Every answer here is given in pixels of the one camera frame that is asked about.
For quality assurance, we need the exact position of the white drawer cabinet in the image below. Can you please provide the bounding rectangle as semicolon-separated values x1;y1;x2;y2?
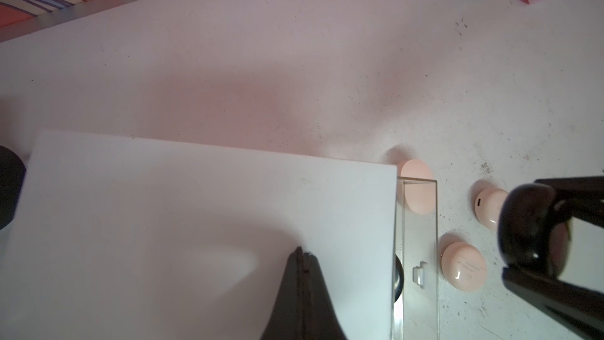
1;131;396;339

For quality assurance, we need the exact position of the pink earphone case bottom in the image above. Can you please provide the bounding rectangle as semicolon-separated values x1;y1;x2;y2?
440;242;488;292

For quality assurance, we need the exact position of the pink earphone case top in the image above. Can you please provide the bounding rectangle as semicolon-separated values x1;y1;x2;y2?
397;159;437;215

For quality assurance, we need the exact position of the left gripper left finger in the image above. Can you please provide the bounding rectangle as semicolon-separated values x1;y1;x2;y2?
260;247;304;340

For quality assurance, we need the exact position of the pink earphone case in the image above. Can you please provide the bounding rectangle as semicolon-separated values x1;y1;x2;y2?
440;242;488;292
473;188;508;232
397;159;437;215

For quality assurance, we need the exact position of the black earphone case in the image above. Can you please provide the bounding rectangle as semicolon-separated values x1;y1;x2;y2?
497;182;571;278
393;255;404;303

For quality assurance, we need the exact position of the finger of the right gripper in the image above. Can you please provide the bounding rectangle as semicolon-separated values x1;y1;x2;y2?
502;267;603;339
535;176;603;228

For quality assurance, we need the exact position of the clear drawer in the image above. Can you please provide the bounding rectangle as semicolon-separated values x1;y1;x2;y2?
391;180;439;339

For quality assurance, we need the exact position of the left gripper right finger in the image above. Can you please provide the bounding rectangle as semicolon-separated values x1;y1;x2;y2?
301;253;346;339

